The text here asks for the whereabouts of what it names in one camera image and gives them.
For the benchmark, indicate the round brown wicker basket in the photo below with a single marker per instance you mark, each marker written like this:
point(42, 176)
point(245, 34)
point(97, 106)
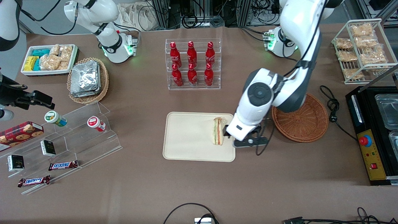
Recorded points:
point(304, 124)

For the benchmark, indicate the beige cloth bag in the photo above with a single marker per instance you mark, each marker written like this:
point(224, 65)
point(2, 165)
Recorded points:
point(133, 17)

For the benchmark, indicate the green lid yogurt cup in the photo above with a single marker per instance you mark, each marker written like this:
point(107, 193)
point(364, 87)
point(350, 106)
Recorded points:
point(53, 117)

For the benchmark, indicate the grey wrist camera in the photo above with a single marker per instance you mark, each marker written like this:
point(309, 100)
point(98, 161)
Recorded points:
point(6, 115)
point(245, 143)

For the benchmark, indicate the clear acrylic bottle rack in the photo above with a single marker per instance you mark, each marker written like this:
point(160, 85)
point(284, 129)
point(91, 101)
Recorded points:
point(200, 62)

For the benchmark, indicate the clear plastic food container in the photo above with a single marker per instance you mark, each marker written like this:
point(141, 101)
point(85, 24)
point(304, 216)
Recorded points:
point(388, 112)
point(394, 141)

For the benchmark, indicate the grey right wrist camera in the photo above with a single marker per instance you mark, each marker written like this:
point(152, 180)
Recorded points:
point(6, 115)

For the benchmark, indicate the red cola bottle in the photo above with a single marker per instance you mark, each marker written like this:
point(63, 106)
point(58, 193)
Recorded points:
point(208, 77)
point(192, 77)
point(210, 54)
point(192, 54)
point(175, 56)
point(177, 77)

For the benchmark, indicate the cream plastic tray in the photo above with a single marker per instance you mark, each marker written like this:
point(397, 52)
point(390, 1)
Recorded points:
point(189, 137)

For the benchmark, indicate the oval tan wicker basket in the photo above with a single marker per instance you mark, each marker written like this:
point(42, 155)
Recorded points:
point(90, 100)

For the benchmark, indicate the clear acrylic stepped shelf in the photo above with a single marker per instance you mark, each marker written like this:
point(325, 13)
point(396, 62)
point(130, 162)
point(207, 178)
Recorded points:
point(93, 146)

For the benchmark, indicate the red cookie box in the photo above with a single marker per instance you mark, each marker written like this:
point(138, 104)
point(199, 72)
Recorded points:
point(18, 133)

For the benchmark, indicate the aluminium frame post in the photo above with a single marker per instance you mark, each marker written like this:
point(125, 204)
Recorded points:
point(244, 12)
point(160, 14)

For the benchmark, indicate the small grey device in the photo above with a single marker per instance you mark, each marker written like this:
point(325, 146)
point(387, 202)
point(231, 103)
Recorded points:
point(203, 221)

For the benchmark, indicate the silver foil container stack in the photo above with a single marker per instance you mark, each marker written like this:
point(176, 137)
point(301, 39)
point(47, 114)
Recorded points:
point(85, 79)

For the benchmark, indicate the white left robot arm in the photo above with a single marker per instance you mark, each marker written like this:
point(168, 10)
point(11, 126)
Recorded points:
point(298, 25)

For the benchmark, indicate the left gripper's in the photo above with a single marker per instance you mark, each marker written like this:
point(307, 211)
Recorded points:
point(227, 130)

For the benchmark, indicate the yellow snack packet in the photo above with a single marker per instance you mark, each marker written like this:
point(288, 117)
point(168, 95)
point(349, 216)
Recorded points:
point(30, 63)

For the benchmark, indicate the brown Snickers bar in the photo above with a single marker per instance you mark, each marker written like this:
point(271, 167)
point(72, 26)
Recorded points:
point(63, 165)
point(34, 181)

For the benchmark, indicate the teal snack packet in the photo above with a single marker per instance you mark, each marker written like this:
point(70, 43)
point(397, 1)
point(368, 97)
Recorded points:
point(40, 52)
point(37, 64)

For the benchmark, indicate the black sealing machine yellow panel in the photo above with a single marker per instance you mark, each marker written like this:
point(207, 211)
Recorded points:
point(373, 155)

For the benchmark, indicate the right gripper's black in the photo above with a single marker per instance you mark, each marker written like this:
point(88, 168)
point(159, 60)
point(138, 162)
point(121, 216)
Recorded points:
point(11, 93)

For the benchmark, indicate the triangular sandwich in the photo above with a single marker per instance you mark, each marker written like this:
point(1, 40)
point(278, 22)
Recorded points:
point(217, 133)

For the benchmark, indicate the white rectangular bin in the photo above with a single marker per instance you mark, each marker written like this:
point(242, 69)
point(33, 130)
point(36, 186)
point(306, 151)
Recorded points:
point(46, 72)

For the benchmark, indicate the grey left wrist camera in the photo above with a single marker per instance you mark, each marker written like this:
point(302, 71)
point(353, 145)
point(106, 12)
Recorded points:
point(245, 143)

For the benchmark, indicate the small black box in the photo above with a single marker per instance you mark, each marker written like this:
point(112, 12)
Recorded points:
point(15, 163)
point(48, 148)

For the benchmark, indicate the puffed rice snack bag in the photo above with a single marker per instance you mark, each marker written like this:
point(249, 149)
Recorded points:
point(367, 42)
point(347, 56)
point(353, 74)
point(344, 43)
point(361, 30)
point(374, 57)
point(66, 53)
point(49, 63)
point(54, 50)

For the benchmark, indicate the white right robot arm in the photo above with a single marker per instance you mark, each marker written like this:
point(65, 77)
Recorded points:
point(93, 12)

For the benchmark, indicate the red lid yogurt cup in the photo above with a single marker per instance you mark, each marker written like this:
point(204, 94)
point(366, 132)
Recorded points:
point(93, 122)

